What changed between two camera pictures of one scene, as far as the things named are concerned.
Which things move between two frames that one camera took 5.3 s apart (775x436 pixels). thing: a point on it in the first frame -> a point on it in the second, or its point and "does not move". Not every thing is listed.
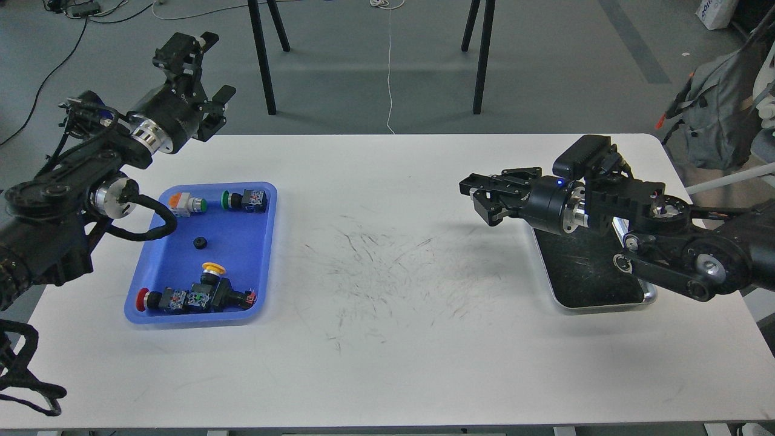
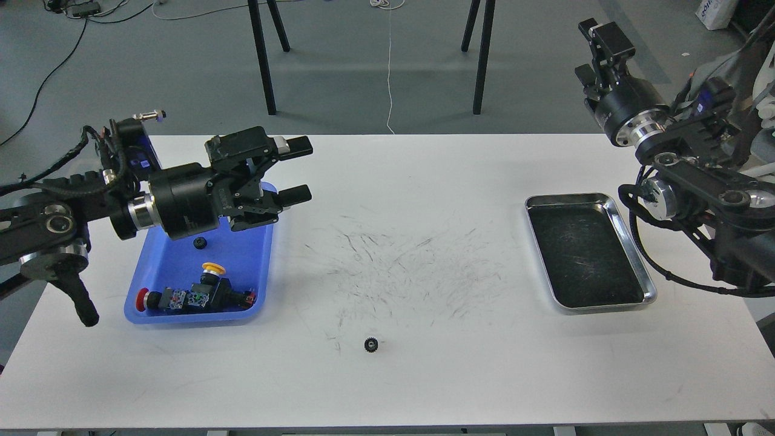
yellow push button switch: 216,292 does not move
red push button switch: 170,299 does not move
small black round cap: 200,243 does not move
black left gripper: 166,120 -> 189,200
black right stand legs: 484,48 does not move
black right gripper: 555,205 -> 630,110
